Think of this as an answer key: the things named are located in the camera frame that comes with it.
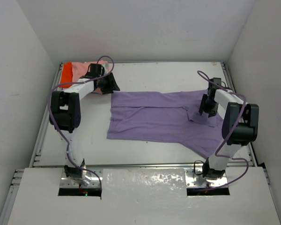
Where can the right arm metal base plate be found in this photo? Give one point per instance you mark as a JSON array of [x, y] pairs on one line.
[[197, 181]]

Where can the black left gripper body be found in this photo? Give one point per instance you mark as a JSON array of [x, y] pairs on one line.
[[108, 84]]

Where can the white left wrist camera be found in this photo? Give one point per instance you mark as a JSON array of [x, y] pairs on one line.
[[106, 67]]

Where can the folded orange t-shirt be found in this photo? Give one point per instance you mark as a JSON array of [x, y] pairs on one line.
[[66, 75]]

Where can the purple t-shirt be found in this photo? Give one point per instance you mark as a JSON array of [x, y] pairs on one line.
[[165, 117]]

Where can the aluminium left table rail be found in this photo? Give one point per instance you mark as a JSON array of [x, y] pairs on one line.
[[37, 151]]

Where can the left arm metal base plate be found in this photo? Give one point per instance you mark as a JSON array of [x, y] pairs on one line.
[[89, 181]]

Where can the folded pink t-shirt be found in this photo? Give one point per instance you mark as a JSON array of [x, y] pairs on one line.
[[79, 69]]

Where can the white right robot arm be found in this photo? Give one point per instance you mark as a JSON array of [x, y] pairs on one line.
[[239, 128]]

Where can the aluminium front table rail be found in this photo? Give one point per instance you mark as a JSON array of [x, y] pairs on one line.
[[146, 166]]

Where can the white foam front cover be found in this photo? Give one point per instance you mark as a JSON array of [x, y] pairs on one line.
[[142, 197]]

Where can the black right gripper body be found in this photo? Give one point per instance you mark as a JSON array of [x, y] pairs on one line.
[[208, 106]]

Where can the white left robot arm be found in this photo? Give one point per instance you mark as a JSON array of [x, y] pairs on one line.
[[64, 107]]

